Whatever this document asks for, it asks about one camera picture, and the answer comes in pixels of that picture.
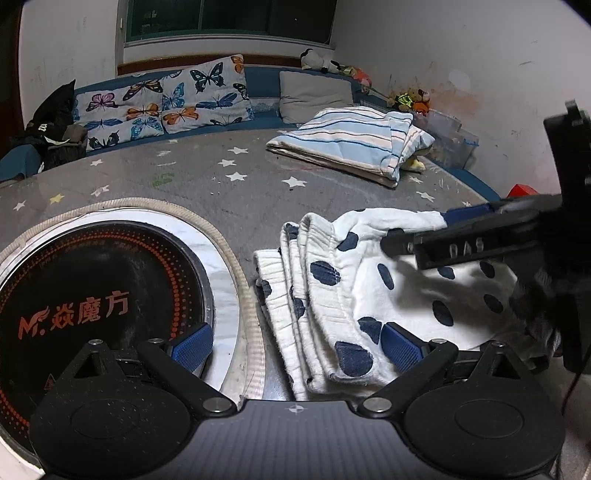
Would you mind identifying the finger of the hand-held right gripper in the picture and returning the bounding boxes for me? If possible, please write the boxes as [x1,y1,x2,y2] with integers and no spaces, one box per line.
[441,194,564,227]
[381,222,533,271]

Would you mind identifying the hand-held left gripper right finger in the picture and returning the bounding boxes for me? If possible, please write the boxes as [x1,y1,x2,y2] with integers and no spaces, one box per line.
[358,322,551,416]

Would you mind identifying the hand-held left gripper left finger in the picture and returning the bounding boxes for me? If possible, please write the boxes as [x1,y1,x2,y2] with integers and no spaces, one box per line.
[38,322,237,417]

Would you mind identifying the white navy polka dot pants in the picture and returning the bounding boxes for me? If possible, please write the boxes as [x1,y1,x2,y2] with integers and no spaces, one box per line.
[253,207,563,403]

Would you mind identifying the clear plastic container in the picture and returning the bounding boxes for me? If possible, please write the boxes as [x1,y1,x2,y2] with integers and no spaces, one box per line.
[424,110,479,169]

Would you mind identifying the round black induction cooker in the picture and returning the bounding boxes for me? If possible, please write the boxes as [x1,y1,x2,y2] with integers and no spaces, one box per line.
[0,220,216,464]

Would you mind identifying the brown orange plush toy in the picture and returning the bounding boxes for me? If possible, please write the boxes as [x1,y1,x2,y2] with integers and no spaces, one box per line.
[410,88,433,114]

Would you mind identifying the blue white striped blanket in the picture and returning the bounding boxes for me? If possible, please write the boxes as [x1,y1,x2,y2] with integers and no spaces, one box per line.
[265,106,436,189]

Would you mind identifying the grey star print tablecloth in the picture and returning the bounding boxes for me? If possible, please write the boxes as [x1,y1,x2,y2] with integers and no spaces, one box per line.
[0,121,502,403]

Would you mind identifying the orange red plush toy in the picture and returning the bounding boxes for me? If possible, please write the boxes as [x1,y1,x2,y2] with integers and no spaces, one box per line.
[343,64,376,89]

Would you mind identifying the grey pillow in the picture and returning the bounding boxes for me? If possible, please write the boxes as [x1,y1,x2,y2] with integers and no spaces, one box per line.
[278,69,355,125]

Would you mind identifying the white black plush toy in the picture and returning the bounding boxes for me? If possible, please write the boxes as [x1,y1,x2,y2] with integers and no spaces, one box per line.
[300,48,345,75]

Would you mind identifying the olive green garment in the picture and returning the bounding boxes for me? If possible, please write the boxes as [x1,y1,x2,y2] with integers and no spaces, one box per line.
[43,126,89,170]

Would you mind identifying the butterfly print pillow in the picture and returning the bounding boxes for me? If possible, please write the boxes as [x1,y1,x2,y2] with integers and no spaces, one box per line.
[73,79,168,151]
[159,54,254,135]

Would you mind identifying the black white striped garment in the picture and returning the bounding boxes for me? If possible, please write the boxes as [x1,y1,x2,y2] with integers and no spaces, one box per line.
[24,120,71,147]

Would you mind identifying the wooden ledge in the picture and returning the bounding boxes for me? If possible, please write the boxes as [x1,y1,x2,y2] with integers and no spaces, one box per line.
[117,54,304,78]

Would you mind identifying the dark window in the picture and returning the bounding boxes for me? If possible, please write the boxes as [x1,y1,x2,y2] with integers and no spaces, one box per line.
[122,0,336,49]

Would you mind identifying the black cable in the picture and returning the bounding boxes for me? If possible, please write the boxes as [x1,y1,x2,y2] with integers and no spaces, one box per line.
[555,368,584,480]

